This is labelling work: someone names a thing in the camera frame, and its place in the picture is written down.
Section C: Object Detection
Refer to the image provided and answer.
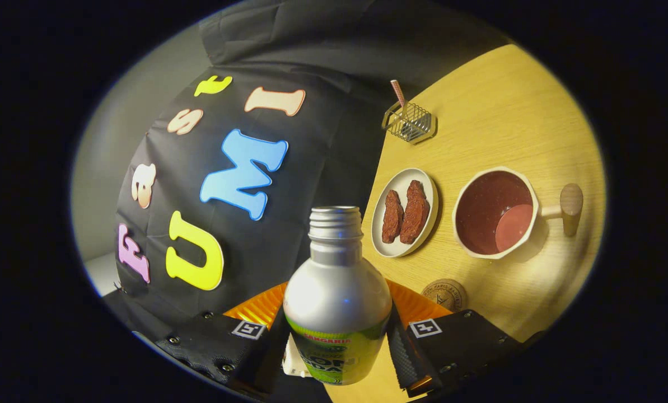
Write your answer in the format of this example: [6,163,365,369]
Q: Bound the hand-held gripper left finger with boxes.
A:
[153,282,292,399]

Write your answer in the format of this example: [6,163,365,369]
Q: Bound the white round plate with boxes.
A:
[371,168,440,259]

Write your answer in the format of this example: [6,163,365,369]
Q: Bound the wooden table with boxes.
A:
[323,44,608,403]

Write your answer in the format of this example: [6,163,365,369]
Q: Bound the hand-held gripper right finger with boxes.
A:
[386,280,527,399]

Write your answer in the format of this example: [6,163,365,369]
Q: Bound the black backdrop cloth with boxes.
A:
[101,0,516,403]

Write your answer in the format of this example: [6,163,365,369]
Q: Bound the brown meat slice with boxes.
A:
[399,179,431,245]
[381,189,405,244]

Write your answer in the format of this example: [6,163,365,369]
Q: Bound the round cork coaster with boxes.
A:
[421,279,469,313]

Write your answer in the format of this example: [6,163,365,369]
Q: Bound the cream cup with wooden handle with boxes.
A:
[452,166,584,260]

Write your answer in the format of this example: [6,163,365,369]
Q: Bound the wire basket holder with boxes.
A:
[381,101,437,145]

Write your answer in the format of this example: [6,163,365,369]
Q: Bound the silver bottle with green label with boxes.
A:
[283,205,393,386]

